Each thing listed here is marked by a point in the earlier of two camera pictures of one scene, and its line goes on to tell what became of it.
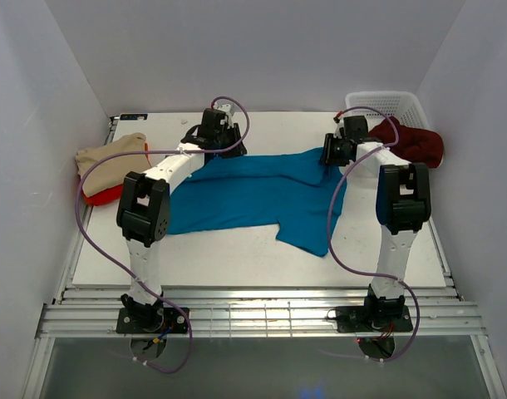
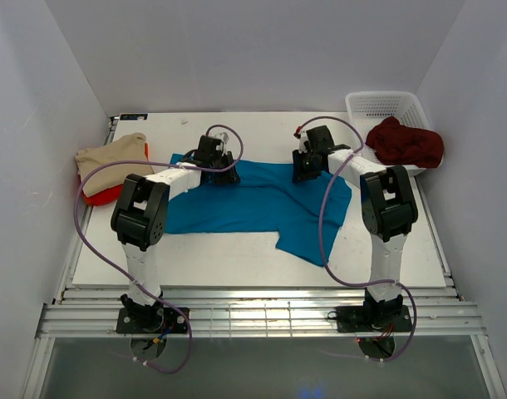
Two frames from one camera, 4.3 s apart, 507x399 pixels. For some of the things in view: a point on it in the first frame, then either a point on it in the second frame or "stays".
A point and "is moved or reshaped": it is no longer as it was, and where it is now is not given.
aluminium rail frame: [258, 313] stays
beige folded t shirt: [111, 173] stays
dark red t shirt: [418, 145] stays
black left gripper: [233, 131] → [231, 176]
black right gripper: [327, 156] → [299, 174]
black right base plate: [388, 318] stays
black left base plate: [151, 320] stays
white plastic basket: [404, 106] stays
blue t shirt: [293, 191] is moved or reshaped
